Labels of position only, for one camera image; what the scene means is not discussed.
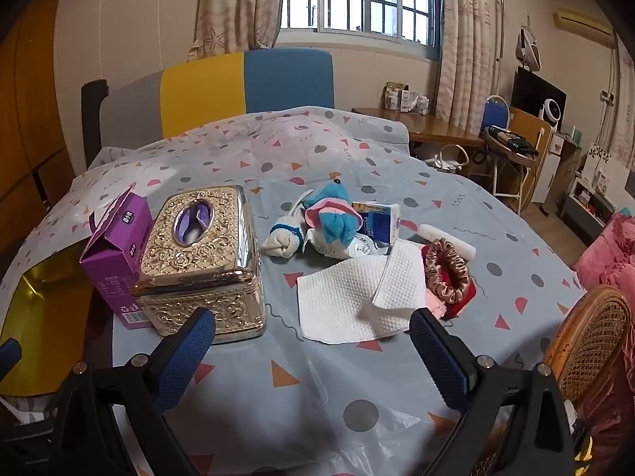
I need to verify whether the wall air conditioner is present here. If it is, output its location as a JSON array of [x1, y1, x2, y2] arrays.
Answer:
[[554, 7, 616, 50]]

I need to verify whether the black television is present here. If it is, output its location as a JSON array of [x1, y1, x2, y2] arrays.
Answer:
[[511, 65, 567, 125]]

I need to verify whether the white garment steamer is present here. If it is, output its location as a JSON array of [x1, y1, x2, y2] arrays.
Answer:
[[515, 25, 543, 74]]

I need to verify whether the black device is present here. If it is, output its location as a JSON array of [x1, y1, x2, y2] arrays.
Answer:
[[489, 126, 539, 155]]

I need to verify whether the gold ornate tissue box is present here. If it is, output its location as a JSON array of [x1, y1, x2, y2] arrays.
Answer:
[[131, 184, 269, 345]]

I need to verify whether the gold metal tin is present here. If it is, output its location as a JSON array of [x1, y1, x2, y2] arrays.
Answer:
[[0, 252, 97, 398]]

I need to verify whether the blue folding chair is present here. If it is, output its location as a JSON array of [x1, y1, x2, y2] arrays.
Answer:
[[481, 95, 513, 134]]

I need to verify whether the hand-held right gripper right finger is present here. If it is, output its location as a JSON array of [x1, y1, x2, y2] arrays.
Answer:
[[409, 307, 591, 476]]

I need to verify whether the yellow wooden board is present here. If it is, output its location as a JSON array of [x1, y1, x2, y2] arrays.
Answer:
[[508, 106, 552, 199]]

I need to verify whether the patterned plastic tablecloth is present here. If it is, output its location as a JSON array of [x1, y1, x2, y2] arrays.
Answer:
[[0, 105, 589, 476]]

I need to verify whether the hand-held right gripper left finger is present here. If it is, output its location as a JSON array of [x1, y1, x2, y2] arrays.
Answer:
[[10, 307, 216, 476]]

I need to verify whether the pink satin scrunchie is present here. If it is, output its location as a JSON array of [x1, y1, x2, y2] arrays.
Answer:
[[423, 238, 471, 304]]

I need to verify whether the beige side curtain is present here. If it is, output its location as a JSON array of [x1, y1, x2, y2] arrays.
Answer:
[[608, 35, 635, 172]]

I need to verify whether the pile of towels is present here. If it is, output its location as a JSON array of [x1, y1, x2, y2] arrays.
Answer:
[[302, 177, 364, 259]]

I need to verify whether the red cloth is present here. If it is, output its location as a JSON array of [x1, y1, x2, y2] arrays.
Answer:
[[421, 244, 478, 319]]

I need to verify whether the beige starfish curtain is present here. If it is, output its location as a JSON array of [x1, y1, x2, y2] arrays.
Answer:
[[187, 0, 289, 63]]

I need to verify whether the white tall cabinet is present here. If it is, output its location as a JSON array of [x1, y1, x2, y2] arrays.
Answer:
[[538, 149, 567, 205]]

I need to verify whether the row of small boxes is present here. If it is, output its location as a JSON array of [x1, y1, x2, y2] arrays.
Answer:
[[383, 82, 431, 116]]

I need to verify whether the purple tissue box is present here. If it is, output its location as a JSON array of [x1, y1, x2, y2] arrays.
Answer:
[[79, 184, 154, 332]]

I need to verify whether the wooden wardrobe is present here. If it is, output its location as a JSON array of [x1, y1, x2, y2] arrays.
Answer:
[[0, 0, 67, 278]]

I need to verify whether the white cloth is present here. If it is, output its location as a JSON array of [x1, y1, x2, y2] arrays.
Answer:
[[418, 224, 478, 261]]

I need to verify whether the white knit glove roll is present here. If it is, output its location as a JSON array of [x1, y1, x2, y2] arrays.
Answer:
[[261, 197, 311, 259]]

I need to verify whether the blue white tissue packet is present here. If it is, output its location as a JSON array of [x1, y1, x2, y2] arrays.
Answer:
[[351, 201, 402, 257]]

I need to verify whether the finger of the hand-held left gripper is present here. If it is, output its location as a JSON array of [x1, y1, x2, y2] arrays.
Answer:
[[0, 339, 23, 376]]

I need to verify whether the rattan chair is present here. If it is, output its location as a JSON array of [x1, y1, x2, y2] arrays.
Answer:
[[543, 285, 633, 476]]

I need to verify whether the beige patterned curtain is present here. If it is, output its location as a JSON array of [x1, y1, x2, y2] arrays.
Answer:
[[434, 0, 507, 132]]

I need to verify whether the white leaf print box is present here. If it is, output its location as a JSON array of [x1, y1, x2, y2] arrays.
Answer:
[[580, 144, 618, 196]]

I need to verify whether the black chair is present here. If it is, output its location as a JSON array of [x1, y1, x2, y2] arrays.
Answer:
[[81, 79, 111, 172]]

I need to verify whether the wooden desk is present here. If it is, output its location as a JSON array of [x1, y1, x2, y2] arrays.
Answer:
[[351, 106, 489, 159]]

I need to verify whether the round side table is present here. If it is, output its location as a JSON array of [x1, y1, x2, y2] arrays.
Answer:
[[483, 129, 541, 215]]

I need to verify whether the white round fan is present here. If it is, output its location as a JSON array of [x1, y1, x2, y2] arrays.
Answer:
[[541, 98, 566, 132]]

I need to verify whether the metal pole stand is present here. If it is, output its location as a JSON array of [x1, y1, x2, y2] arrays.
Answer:
[[493, 0, 527, 105]]

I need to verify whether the white paper towel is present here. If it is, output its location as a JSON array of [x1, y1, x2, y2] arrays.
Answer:
[[296, 244, 428, 346]]

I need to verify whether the pink blanket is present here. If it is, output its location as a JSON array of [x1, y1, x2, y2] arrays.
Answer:
[[573, 211, 635, 298]]

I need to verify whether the white bag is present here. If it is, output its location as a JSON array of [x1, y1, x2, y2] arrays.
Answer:
[[421, 143, 471, 174]]

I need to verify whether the grey yellow blue sofa backrest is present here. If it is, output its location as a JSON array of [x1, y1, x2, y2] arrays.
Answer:
[[99, 48, 335, 140]]

